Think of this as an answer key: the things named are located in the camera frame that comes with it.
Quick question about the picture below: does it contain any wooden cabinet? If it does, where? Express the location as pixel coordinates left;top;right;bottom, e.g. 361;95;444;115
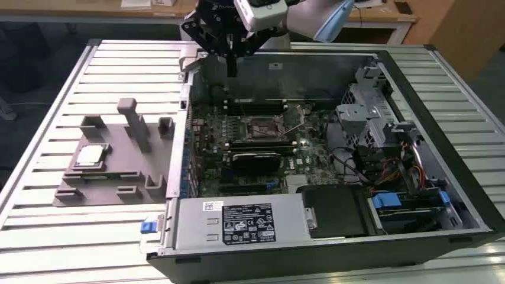
401;0;505;83

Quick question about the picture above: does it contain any metal socket cover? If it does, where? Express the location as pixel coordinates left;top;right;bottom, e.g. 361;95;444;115
274;113;288;140

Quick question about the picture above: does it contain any blue case latch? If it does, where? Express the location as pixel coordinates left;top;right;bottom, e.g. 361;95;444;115
140;217;158;234

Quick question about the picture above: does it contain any silver CPU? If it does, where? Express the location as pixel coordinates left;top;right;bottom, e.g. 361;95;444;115
75;144;109;169

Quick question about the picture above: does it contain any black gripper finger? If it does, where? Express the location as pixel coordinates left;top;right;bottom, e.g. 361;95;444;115
181;11;233;78
232;27;280;78

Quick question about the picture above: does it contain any silver power supply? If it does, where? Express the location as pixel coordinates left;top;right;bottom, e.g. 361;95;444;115
173;193;313;249

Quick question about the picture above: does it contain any orange yellow wire bundle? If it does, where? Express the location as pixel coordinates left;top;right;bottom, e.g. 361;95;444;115
369;156;429;190

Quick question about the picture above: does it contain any black shrouded card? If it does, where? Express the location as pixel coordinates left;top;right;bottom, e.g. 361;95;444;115
230;151;284;175

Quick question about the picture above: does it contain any hard disk in blue carrier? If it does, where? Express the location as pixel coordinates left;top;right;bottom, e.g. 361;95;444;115
369;191;453;235

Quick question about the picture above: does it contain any black PC case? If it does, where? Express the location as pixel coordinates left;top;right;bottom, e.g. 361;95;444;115
145;47;505;284

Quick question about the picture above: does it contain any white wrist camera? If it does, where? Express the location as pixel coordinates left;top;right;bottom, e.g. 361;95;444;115
232;0;289;33

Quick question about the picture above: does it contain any silver chipset heatsink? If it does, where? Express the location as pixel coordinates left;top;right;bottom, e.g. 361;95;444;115
285;173;314;190

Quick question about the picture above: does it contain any black chair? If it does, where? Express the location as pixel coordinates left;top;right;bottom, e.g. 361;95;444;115
0;22;52;95

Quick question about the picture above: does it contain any grey parts rack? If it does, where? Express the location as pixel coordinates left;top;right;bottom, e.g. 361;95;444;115
51;97;177;208

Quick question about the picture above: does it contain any light wooden desk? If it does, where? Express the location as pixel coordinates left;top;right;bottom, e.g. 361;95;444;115
0;0;420;45

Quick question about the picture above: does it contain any silver drive cage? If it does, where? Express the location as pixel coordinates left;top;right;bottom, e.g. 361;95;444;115
334;66;425;149

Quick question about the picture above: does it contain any pale blue teach pendant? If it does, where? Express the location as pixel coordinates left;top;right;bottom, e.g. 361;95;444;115
313;0;356;43

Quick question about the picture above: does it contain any green motherboard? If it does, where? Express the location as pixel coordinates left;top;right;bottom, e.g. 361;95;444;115
189;97;356;198

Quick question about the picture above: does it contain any black plastic bay cover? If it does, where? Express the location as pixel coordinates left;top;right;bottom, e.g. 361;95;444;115
294;185;386;239

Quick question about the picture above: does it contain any CPU socket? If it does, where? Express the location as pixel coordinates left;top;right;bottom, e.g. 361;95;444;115
245;115;285;141

